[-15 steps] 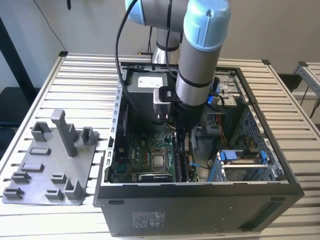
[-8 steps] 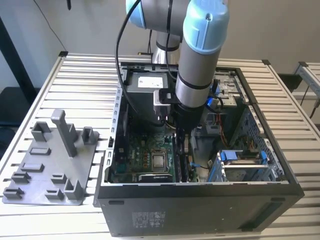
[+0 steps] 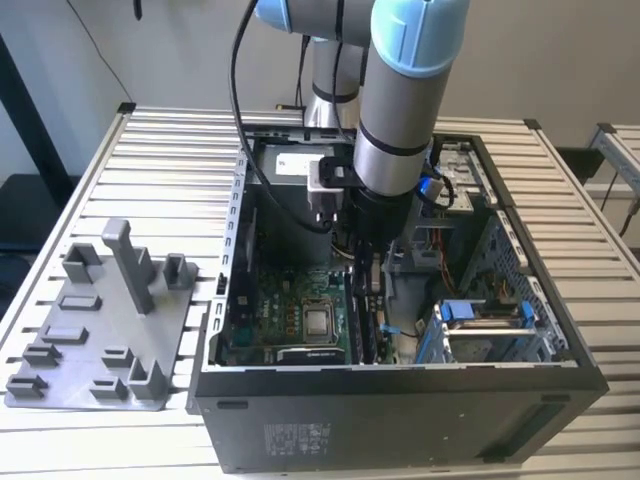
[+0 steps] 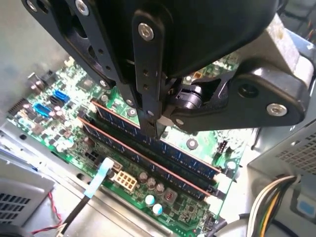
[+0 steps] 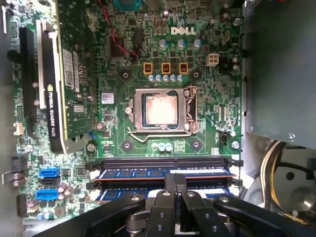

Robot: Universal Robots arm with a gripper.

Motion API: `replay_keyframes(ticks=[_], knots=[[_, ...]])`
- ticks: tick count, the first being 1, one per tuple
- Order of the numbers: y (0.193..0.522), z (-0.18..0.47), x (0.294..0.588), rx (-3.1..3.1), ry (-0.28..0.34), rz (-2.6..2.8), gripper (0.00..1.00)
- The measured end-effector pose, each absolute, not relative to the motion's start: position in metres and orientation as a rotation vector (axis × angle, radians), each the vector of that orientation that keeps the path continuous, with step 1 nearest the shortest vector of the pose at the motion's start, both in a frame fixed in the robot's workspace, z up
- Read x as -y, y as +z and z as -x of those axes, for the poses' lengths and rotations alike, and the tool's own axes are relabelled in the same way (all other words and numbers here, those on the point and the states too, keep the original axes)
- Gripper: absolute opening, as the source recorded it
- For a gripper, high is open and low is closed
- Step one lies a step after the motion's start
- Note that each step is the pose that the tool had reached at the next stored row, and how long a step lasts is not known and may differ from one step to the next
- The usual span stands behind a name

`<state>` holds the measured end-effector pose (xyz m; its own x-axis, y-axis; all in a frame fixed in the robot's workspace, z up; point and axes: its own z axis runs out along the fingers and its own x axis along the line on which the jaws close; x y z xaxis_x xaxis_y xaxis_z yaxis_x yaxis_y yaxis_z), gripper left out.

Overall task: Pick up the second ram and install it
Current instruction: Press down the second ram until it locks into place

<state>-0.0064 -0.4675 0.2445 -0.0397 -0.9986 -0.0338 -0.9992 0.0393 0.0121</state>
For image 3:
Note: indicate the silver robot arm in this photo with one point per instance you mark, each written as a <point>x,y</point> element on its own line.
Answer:
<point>400,125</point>

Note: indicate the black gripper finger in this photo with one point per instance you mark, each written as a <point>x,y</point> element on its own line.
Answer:
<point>360,265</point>
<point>376,272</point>

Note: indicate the aluminium slatted side table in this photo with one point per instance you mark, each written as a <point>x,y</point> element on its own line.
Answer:
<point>620,150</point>

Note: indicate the grey power supply unit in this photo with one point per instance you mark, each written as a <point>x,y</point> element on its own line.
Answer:
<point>280,225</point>

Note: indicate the hard disk in blue carrier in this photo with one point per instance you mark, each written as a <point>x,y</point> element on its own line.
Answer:
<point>460,310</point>

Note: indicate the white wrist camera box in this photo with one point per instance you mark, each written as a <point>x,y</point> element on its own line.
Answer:
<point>322,195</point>

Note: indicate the black graphics card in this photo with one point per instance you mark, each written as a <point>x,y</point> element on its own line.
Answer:
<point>310,355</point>

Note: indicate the green motherboard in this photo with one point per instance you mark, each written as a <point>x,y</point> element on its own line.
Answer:
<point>280,300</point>

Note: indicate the grey parts rack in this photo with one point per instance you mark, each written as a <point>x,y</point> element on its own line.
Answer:
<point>155,325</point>

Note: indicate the black slanted stand bar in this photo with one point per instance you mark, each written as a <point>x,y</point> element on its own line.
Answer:
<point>30,115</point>

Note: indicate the grey metal drive cage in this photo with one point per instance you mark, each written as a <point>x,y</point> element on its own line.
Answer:
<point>425,260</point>

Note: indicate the black hanging tool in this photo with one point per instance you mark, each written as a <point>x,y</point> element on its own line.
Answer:
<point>137,10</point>

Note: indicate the black PC case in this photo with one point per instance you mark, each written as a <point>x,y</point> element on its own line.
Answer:
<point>350,425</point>

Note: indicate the silver CPU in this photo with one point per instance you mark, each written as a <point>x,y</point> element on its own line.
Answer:
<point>317,322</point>

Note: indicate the RAM stick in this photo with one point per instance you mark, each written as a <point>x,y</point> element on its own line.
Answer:
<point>373,330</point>
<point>357,330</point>

